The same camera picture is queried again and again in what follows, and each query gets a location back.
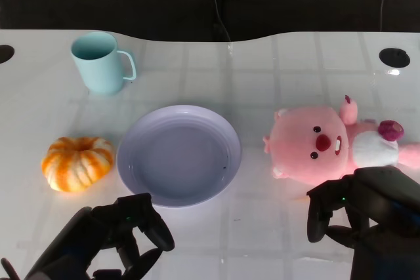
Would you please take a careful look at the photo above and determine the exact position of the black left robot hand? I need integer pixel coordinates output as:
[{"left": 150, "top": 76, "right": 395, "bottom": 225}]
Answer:
[{"left": 24, "top": 193, "right": 176, "bottom": 280}]

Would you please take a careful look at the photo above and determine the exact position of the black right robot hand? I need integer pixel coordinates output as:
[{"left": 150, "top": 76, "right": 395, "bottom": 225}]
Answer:
[{"left": 306, "top": 167, "right": 420, "bottom": 248}]

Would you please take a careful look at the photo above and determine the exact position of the pink plush doll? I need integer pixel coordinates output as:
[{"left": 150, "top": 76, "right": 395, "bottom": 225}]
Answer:
[{"left": 263, "top": 94, "right": 420, "bottom": 186}]

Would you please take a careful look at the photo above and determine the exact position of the lavender round plate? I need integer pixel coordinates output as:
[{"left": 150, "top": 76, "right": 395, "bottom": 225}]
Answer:
[{"left": 116, "top": 105, "right": 243, "bottom": 209}]

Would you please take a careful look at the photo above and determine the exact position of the orange white pumpkin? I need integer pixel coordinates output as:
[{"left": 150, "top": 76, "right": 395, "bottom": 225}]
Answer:
[{"left": 41, "top": 136, "right": 115, "bottom": 193}]

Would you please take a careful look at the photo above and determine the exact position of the black table grommet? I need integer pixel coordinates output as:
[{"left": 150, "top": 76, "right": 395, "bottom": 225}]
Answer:
[
  {"left": 0, "top": 45, "right": 16, "bottom": 64},
  {"left": 379, "top": 47, "right": 411, "bottom": 67}
]

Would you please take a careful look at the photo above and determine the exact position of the light blue mug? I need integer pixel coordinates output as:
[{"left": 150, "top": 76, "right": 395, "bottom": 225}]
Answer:
[{"left": 70, "top": 31, "right": 137, "bottom": 96}]

